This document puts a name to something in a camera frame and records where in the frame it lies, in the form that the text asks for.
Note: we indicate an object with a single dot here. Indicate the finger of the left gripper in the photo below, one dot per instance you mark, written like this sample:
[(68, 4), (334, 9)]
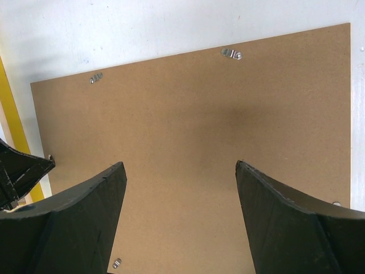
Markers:
[(20, 172)]

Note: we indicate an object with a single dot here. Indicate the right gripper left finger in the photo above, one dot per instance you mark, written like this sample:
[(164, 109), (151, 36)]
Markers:
[(70, 232)]

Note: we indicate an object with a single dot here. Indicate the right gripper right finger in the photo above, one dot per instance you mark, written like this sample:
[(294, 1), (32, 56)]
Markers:
[(292, 232)]

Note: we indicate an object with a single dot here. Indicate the yellow wooden picture frame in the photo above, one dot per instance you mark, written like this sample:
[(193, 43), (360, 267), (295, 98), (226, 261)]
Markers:
[(15, 137)]

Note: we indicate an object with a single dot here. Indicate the brown backing board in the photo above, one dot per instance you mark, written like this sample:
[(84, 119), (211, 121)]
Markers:
[(180, 123)]

